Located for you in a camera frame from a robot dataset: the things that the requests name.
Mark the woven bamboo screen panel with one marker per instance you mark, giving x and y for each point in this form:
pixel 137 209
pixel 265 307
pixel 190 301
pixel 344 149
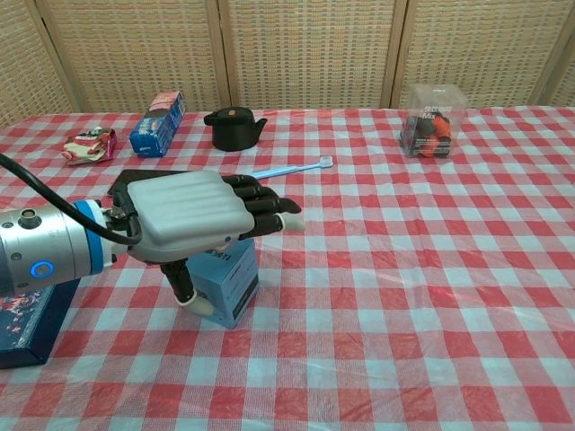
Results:
pixel 135 49
pixel 566 81
pixel 494 45
pixel 310 49
pixel 22 58

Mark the black teapot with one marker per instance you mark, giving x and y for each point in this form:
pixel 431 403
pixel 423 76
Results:
pixel 233 130

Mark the red snack pouch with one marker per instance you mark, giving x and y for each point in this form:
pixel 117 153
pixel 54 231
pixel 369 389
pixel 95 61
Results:
pixel 90 148

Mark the clear box red black contents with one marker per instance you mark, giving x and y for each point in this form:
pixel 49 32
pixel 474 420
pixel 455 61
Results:
pixel 431 125

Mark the blue and red carton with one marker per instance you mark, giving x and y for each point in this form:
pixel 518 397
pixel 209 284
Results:
pixel 157 128

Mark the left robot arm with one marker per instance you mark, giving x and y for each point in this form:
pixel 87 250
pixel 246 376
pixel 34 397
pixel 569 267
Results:
pixel 40 247

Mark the light blue box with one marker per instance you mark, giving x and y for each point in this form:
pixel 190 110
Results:
pixel 233 283

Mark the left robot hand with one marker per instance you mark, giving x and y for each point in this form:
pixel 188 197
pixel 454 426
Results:
pixel 188 211

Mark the dark blue long box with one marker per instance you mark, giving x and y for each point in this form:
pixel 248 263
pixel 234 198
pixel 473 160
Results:
pixel 27 328

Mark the light blue toothbrush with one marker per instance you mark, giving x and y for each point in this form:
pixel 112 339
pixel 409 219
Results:
pixel 296 169

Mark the red white checkered tablecloth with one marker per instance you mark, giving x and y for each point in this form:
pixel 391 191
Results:
pixel 382 292

